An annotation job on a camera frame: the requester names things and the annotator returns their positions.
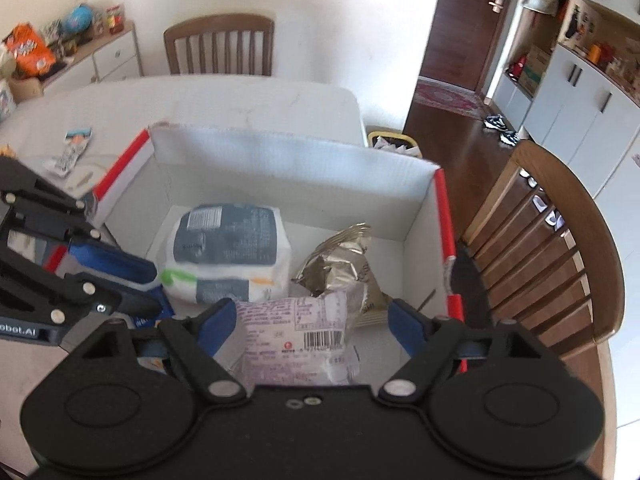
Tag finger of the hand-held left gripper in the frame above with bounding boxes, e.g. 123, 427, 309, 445
0, 156, 158, 286
0, 247, 175, 325

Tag gold snack packet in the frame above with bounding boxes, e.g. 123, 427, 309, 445
292, 223, 393, 328

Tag clear packet with barcode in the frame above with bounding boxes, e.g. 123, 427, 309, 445
235, 292, 361, 388

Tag blue globe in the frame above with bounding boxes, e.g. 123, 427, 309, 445
65, 4, 93, 33

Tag red patterned rug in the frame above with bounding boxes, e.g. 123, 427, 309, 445
412, 77, 488, 120

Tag white chicken snack packet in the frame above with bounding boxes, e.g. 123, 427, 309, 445
42, 127, 93, 177

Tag dark brown door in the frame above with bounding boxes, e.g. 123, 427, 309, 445
402, 0, 536, 136

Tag white drawer cabinet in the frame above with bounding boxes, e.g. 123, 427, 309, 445
42, 20, 146, 93

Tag white and wood wall cabinet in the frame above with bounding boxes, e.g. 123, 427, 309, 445
492, 0, 640, 201

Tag white cardboard box red edges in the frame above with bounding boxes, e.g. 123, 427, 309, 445
92, 121, 468, 386

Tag wooden slat-back chair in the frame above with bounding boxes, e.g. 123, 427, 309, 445
163, 13, 276, 77
445, 140, 626, 361

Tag yellow rim trash bin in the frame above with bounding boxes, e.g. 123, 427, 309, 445
367, 130, 421, 158

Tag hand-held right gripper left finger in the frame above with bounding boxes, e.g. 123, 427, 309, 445
75, 298, 248, 403

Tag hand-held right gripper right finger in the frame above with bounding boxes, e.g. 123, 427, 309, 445
378, 298, 546, 402

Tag white tissue pack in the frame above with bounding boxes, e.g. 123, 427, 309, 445
159, 203, 293, 306

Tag brown cardboard carton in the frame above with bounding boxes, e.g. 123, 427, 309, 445
517, 45, 551, 91

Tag orange snack bag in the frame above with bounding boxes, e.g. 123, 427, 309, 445
2, 22, 58, 78

